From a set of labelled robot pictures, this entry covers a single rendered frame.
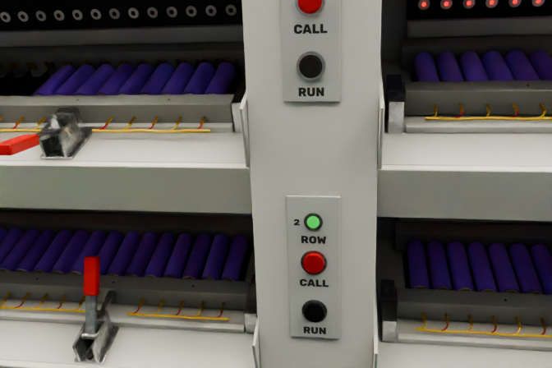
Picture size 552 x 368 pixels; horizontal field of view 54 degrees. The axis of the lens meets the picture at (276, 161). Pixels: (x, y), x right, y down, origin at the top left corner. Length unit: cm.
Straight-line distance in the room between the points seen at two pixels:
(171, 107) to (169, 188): 7
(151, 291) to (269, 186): 20
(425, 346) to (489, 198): 16
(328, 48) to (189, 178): 15
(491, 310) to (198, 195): 28
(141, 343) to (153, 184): 17
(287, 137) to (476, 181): 14
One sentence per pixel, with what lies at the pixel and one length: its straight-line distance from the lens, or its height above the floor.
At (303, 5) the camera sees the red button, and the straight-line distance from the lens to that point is 38.
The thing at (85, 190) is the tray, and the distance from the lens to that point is 47.
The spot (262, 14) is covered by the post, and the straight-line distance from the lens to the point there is 39.
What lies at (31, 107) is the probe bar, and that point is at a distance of 52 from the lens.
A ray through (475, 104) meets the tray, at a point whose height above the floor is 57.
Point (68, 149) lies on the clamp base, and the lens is 47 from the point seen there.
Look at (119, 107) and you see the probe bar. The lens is 48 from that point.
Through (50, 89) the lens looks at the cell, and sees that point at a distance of 55.
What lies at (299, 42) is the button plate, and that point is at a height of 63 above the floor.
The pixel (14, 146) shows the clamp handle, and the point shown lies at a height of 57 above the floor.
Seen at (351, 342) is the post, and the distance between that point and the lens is 47.
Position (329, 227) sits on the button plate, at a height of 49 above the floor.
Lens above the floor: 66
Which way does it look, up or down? 17 degrees down
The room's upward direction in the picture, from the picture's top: 2 degrees counter-clockwise
